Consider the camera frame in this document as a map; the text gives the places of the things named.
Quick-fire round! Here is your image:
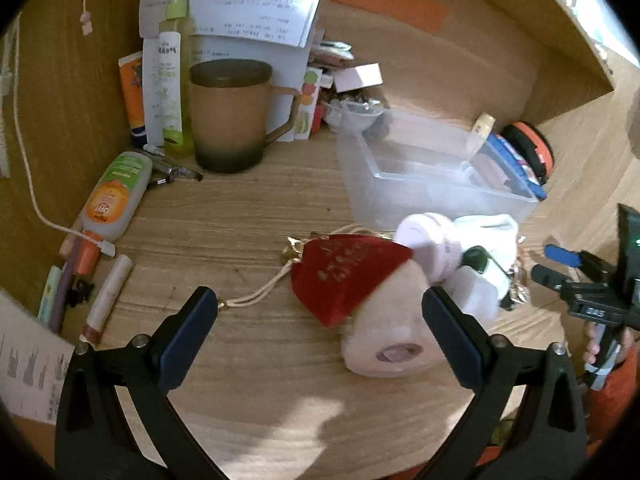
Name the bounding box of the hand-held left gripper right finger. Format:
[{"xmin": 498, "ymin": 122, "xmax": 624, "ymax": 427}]
[{"xmin": 421, "ymin": 286, "xmax": 589, "ymax": 480}]

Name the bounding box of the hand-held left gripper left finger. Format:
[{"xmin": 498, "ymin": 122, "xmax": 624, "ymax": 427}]
[{"xmin": 55, "ymin": 286, "xmax": 221, "ymax": 480}]

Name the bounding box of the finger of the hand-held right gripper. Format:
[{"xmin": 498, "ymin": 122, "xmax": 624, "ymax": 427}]
[
  {"xmin": 544, "ymin": 244, "xmax": 612, "ymax": 287},
  {"xmin": 531, "ymin": 265, "xmax": 583, "ymax": 295}
]

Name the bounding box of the gold trinket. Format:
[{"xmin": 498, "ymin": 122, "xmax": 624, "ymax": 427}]
[{"xmin": 505, "ymin": 237, "xmax": 531, "ymax": 311}]

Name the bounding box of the white cloth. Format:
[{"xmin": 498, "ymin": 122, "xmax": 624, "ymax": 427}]
[{"xmin": 444, "ymin": 214, "xmax": 521, "ymax": 322}]

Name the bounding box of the white round jar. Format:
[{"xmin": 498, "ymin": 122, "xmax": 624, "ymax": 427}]
[{"xmin": 395, "ymin": 213, "xmax": 463, "ymax": 282}]

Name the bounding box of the red drawstring pouch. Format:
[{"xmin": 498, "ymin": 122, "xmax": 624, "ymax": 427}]
[{"xmin": 217, "ymin": 229, "xmax": 416, "ymax": 329}]

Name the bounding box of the clear plastic storage box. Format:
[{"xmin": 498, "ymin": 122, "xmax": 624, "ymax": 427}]
[{"xmin": 335, "ymin": 109, "xmax": 540, "ymax": 235}]

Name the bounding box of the person's right forearm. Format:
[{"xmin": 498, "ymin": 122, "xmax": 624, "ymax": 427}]
[{"xmin": 580, "ymin": 342, "xmax": 640, "ymax": 461}]

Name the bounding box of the wooden desktop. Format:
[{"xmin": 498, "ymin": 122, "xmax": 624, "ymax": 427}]
[{"xmin": 20, "ymin": 105, "xmax": 640, "ymax": 480}]

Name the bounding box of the person's right hand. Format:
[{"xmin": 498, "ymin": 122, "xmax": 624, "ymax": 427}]
[{"xmin": 582, "ymin": 321, "xmax": 636, "ymax": 376}]

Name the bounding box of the white pink stick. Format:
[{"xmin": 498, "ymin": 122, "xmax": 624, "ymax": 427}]
[{"xmin": 80, "ymin": 254, "xmax": 134, "ymax": 347}]

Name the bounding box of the blue pencil case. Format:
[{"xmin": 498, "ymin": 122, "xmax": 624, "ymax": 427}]
[{"xmin": 481, "ymin": 132, "xmax": 547, "ymax": 202}]

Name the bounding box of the orange black round case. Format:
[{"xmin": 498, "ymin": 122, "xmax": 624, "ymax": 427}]
[{"xmin": 501, "ymin": 121, "xmax": 555, "ymax": 182}]

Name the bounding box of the black clip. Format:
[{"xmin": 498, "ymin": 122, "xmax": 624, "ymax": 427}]
[{"xmin": 67, "ymin": 280, "xmax": 97, "ymax": 307}]

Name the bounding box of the purple pen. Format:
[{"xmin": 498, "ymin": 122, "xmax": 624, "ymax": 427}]
[{"xmin": 49, "ymin": 244, "xmax": 82, "ymax": 334}]

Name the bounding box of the small cream bottle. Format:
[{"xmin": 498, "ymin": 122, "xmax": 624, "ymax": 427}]
[{"xmin": 465, "ymin": 112, "xmax": 497, "ymax": 162}]

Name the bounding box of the green white pen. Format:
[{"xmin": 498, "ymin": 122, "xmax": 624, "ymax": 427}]
[{"xmin": 37, "ymin": 266, "xmax": 63, "ymax": 329}]

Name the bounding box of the orange green lotion bottle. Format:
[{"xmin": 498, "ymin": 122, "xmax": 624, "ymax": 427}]
[{"xmin": 74, "ymin": 152, "xmax": 153, "ymax": 277}]

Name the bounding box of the metal nail clipper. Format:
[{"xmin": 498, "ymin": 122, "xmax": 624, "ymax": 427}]
[{"xmin": 131, "ymin": 144, "xmax": 204, "ymax": 187}]

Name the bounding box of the printed paper sheet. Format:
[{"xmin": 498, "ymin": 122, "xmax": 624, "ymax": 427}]
[{"xmin": 0, "ymin": 290, "xmax": 77, "ymax": 427}]

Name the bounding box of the brown ceramic mug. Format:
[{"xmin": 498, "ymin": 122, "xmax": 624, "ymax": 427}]
[{"xmin": 188, "ymin": 59, "xmax": 304, "ymax": 175}]

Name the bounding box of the orange tube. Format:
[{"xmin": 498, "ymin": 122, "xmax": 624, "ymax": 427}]
[{"xmin": 118, "ymin": 51, "xmax": 147, "ymax": 144}]

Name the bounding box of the green white tube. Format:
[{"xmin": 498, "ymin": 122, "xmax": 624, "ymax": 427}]
[{"xmin": 160, "ymin": 0, "xmax": 196, "ymax": 158}]

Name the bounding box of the fruit printed box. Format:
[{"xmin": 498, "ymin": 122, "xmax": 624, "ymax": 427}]
[{"xmin": 294, "ymin": 67, "xmax": 324, "ymax": 141}]

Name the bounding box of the small white box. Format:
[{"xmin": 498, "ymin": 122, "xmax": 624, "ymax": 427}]
[{"xmin": 333, "ymin": 63, "xmax": 384, "ymax": 94}]

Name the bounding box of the pile of snack packets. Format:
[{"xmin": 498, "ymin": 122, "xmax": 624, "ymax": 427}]
[{"xmin": 312, "ymin": 39, "xmax": 355, "ymax": 69}]

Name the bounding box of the orange sticky note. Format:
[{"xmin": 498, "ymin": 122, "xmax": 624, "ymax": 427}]
[{"xmin": 327, "ymin": 0, "xmax": 449, "ymax": 34}]

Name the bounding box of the white handwritten receipt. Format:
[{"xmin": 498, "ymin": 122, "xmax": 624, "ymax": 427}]
[{"xmin": 139, "ymin": 0, "xmax": 325, "ymax": 49}]

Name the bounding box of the long white cable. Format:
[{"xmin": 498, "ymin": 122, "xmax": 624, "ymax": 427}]
[{"xmin": 9, "ymin": 45, "xmax": 117, "ymax": 257}]

